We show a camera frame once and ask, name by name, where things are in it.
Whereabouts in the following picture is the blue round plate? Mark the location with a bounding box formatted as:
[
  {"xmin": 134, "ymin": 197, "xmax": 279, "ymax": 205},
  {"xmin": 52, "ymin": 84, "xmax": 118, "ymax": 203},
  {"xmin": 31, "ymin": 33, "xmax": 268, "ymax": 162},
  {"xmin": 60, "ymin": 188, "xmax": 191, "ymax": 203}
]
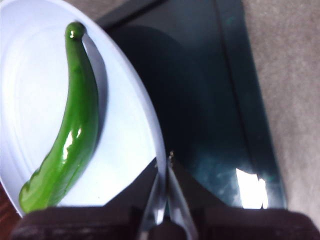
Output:
[{"xmin": 0, "ymin": 0, "xmax": 167, "ymax": 219}]

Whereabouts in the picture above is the black glossy flat tray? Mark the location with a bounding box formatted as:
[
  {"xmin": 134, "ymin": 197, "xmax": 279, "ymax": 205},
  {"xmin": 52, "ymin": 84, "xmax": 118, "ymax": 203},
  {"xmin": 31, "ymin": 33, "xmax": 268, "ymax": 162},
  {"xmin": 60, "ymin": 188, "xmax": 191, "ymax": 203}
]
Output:
[{"xmin": 96, "ymin": 0, "xmax": 288, "ymax": 210}]

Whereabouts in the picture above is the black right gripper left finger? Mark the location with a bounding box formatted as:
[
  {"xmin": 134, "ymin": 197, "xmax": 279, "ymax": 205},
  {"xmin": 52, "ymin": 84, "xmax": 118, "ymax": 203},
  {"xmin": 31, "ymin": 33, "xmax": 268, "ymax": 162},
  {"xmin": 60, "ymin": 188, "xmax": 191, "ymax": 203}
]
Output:
[{"xmin": 9, "ymin": 162, "xmax": 166, "ymax": 240}]

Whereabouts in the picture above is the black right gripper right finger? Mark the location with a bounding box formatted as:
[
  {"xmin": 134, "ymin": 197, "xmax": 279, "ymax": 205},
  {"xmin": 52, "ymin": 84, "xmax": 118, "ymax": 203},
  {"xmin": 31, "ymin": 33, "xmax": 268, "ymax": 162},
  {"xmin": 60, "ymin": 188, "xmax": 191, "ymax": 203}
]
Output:
[{"xmin": 166, "ymin": 150, "xmax": 320, "ymax": 240}]

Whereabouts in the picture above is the green chili pepper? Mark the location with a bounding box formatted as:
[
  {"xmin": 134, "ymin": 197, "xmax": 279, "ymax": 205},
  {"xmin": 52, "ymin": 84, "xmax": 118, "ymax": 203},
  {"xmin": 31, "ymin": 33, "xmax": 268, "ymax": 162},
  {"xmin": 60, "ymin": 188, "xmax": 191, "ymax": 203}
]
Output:
[{"xmin": 18, "ymin": 21, "xmax": 101, "ymax": 214}]

